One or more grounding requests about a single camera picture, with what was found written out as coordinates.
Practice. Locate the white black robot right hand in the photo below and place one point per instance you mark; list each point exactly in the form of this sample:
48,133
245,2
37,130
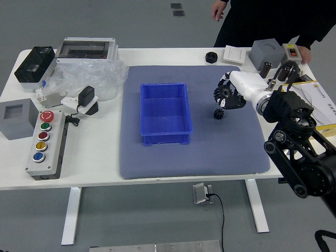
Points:
249,85

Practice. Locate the person's left hand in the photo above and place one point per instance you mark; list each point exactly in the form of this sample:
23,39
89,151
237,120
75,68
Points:
304,53

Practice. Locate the person's right hand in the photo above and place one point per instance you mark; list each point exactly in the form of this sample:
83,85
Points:
219,9

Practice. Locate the big black gear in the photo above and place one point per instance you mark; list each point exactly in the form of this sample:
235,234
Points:
225,92

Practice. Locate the small black gear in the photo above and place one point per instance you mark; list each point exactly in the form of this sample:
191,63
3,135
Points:
218,113

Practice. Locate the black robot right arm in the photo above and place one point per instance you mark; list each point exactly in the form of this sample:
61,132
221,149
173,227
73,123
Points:
288,105

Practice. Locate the person's left forearm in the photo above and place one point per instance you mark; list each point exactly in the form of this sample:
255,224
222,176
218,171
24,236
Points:
317,34

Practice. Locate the yellow white cardboard box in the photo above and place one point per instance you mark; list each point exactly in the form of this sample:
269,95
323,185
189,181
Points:
323,99

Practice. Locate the blue plastic box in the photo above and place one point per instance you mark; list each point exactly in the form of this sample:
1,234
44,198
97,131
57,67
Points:
165,113

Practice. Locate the white box with clear lid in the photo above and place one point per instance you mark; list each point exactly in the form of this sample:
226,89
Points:
84,48

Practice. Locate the black box with grey base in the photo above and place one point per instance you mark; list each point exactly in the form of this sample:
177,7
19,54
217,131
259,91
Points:
34,63

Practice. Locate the grey five-button control box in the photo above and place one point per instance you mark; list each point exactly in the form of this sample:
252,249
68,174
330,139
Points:
52,147

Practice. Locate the grey cube with round hole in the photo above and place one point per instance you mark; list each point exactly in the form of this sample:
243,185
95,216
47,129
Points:
265,53

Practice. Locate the dark floor plate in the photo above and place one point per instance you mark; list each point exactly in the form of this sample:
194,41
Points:
176,5
178,13

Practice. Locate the person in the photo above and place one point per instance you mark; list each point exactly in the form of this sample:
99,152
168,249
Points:
262,21

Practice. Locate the black round knob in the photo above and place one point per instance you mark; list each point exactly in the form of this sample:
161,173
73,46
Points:
211,57

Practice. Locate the grey-blue mat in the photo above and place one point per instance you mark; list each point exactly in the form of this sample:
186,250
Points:
210,157

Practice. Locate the black table control panel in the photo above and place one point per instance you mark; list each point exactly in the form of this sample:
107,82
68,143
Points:
282,180

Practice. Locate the silver floor socket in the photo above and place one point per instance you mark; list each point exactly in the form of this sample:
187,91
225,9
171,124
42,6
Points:
199,193

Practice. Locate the white table leg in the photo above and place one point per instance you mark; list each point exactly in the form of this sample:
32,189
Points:
71,215
258,210

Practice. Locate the clear plastic bag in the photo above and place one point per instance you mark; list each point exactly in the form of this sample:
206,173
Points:
99,76

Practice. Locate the black power adapter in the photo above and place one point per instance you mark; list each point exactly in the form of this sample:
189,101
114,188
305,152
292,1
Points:
86,95

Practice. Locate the white socket plate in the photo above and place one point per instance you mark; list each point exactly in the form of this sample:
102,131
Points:
68,102

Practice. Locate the silver metal plate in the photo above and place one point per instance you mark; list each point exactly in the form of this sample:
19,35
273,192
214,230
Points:
157,247

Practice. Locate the white grey circuit breaker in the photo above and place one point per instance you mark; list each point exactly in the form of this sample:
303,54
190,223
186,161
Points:
51,101

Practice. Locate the grey cube with square hole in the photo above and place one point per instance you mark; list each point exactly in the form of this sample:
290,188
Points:
15,128

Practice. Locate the grey two-button switch box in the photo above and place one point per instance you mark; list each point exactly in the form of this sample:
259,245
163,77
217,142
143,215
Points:
291,52

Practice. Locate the white wall switch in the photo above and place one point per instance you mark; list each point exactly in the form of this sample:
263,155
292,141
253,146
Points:
233,54

